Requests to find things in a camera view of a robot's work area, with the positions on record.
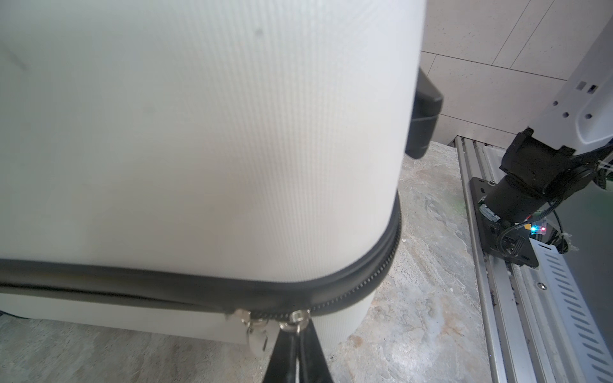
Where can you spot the white perforated cable duct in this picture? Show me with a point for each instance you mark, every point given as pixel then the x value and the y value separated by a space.
pixel 586 341

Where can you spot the silver zipper pull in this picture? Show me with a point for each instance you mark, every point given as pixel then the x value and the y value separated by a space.
pixel 297 322
pixel 257 337

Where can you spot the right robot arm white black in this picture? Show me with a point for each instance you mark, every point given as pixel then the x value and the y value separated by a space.
pixel 559 152

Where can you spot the aluminium mounting rail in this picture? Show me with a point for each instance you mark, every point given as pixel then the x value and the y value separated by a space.
pixel 524 335

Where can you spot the right circuit board with LEDs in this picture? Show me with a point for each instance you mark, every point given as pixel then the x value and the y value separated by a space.
pixel 541 230

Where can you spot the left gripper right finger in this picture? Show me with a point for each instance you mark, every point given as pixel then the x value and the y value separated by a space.
pixel 313 366

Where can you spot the white hard-shell suitcase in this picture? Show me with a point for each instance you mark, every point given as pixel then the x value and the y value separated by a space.
pixel 165 163

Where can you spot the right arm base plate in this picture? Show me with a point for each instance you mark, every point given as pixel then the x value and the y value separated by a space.
pixel 517 248

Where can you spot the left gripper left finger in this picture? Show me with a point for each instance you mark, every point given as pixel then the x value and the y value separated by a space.
pixel 282 366

